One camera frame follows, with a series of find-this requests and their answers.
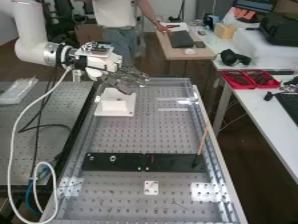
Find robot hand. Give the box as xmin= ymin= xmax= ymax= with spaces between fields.
xmin=73 ymin=40 xmax=151 ymax=96

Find person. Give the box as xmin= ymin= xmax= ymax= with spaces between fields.
xmin=90 ymin=0 xmax=173 ymax=66

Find small white box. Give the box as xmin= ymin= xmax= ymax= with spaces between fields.
xmin=93 ymin=87 xmax=138 ymax=118

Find black office chair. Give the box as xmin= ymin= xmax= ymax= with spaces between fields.
xmin=44 ymin=0 xmax=90 ymax=44

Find wooden desk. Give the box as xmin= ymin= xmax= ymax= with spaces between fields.
xmin=154 ymin=22 xmax=218 ymax=79

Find black laptop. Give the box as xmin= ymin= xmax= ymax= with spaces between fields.
xmin=169 ymin=29 xmax=195 ymax=49

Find clear plastic case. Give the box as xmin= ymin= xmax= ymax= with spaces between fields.
xmin=0 ymin=77 xmax=38 ymax=105

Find black headphones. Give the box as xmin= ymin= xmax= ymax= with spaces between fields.
xmin=219 ymin=48 xmax=252 ymax=67

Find small cardboard box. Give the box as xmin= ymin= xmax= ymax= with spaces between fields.
xmin=214 ymin=23 xmax=237 ymax=41

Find red tray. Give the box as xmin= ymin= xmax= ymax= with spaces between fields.
xmin=219 ymin=69 xmax=258 ymax=90
xmin=245 ymin=69 xmax=282 ymax=89

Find thin stick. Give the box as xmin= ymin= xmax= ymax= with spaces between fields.
xmin=190 ymin=128 xmax=210 ymax=168

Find black plate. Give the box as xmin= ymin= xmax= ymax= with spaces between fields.
xmin=81 ymin=152 xmax=209 ymax=174

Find white desk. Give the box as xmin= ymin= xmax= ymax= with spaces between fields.
xmin=190 ymin=18 xmax=298 ymax=74
xmin=211 ymin=70 xmax=298 ymax=188

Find small black tool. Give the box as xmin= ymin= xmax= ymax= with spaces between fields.
xmin=262 ymin=91 xmax=275 ymax=102

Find small white square plate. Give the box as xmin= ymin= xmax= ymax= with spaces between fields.
xmin=142 ymin=180 xmax=159 ymax=195

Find black case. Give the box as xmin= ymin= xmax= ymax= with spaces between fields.
xmin=258 ymin=12 xmax=298 ymax=47

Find black keyboard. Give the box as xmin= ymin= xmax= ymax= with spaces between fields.
xmin=272 ymin=92 xmax=298 ymax=127

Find clear box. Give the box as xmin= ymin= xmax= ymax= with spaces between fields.
xmin=41 ymin=77 xmax=250 ymax=224

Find black cable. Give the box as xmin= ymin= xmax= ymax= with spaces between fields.
xmin=17 ymin=66 xmax=74 ymax=188

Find white cable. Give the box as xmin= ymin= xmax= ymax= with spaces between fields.
xmin=5 ymin=66 xmax=74 ymax=224

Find blue cable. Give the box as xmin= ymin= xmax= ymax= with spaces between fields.
xmin=24 ymin=165 xmax=48 ymax=214

